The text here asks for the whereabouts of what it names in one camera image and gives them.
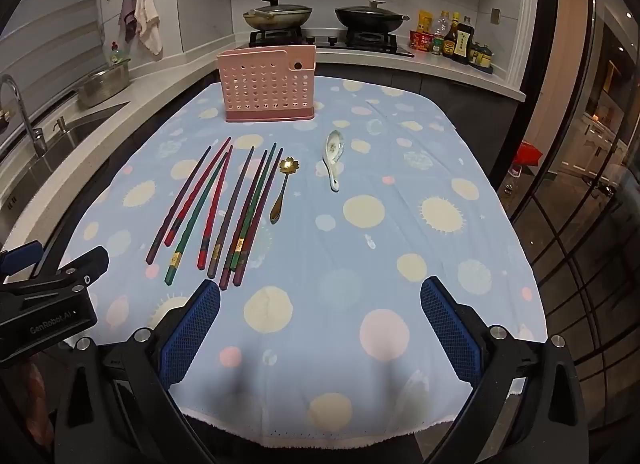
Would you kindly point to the small condiment bottle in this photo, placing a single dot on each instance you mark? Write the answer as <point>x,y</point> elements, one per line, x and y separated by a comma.
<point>486,56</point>
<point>476,55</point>

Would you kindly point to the pink perforated utensil holder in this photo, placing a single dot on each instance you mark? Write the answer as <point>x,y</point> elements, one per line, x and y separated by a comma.
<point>260,89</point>

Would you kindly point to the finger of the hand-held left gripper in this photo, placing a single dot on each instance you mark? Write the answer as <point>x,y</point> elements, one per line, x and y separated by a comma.
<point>22,255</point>
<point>90,264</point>

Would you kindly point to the green chopstick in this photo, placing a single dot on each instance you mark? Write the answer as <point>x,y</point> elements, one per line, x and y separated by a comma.
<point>192,231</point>
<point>260,189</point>

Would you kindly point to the blue dotted tablecloth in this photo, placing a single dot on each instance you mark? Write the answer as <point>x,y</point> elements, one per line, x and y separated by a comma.
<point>350,254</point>

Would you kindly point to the brown bottle yellow label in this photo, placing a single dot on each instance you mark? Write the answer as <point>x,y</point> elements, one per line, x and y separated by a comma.
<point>450,44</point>

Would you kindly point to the black frying pan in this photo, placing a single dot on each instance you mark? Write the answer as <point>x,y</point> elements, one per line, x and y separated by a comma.
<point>370,24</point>

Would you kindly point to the wall outlet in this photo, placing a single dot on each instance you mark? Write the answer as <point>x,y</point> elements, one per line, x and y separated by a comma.
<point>495,15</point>

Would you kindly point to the red instant noodle cup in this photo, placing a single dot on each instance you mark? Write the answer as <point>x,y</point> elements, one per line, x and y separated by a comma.
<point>421,41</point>

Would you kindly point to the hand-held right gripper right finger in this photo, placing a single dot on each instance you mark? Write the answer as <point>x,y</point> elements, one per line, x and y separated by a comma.
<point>450,329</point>

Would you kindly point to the white hanging towel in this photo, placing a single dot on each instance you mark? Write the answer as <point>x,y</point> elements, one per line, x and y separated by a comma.
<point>149,19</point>

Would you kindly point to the red object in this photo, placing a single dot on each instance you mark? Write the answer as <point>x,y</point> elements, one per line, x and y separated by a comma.
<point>527,154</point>

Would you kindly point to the white window blind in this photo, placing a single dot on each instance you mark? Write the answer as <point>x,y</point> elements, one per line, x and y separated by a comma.
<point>45,39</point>

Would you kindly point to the steel sink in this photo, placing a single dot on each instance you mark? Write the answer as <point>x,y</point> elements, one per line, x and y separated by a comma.
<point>75,131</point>

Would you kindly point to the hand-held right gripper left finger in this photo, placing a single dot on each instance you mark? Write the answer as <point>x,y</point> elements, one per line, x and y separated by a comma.
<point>192,334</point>

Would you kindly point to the dark soy sauce bottle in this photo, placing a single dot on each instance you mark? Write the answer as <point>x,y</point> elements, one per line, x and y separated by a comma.
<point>464,44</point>

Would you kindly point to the steel pot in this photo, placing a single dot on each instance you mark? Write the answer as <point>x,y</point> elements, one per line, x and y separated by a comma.
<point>102,84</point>

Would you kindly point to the black gas stove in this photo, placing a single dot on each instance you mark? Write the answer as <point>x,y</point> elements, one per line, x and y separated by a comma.
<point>330,41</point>

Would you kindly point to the gold flower spoon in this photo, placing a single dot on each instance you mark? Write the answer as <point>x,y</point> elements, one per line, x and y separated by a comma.
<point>287,165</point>

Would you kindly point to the glass pan lid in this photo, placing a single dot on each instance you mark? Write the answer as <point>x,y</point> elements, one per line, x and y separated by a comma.
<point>367,10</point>

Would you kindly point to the chrome faucet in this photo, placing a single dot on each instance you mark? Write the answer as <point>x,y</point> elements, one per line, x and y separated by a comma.
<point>35,136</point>

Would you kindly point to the glass wok lid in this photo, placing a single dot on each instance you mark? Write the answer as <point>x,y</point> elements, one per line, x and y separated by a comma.
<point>277,8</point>

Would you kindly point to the yellow seasoning packet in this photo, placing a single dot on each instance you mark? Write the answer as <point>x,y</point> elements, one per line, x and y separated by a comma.
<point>425,21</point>

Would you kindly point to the white floral ceramic spoon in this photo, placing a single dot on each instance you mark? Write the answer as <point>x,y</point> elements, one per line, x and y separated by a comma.
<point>334,146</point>

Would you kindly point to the green dish soap bottle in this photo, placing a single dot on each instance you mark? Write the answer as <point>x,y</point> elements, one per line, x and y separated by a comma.
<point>118,55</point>

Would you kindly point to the clear plastic bottle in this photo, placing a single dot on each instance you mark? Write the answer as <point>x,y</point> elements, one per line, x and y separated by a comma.
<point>441,24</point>

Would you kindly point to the purple hanging cloth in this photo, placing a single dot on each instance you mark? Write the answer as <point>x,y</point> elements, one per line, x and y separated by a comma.
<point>127,19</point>

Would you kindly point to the beige wok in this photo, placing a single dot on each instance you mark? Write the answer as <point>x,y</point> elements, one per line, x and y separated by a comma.
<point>280,21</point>

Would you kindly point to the small green cap jar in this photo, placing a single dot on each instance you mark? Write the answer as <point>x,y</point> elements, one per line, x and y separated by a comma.
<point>438,47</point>

